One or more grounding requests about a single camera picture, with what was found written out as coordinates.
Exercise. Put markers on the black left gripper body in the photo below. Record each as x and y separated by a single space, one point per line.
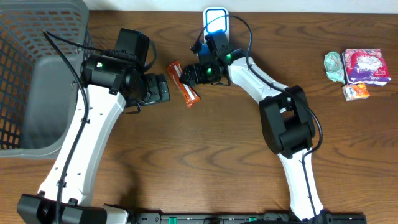
160 89

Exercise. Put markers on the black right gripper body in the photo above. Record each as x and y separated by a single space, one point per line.
189 74

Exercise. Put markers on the orange snack bar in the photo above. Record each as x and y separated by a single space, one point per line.
175 71

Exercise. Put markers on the teal snack wrapper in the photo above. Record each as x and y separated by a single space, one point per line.
334 67

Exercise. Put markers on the orange tissue pack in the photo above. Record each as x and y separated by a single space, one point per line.
355 92

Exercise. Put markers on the purple red pad package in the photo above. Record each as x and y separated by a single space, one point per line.
365 66

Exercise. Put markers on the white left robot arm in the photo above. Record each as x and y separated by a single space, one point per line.
108 85

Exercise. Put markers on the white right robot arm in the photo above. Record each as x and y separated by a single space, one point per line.
288 124

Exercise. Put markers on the white barcode scanner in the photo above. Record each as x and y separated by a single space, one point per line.
214 19

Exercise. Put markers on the grey plastic mesh basket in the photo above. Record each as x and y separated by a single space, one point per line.
43 43

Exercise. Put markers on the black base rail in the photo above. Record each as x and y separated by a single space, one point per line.
277 218

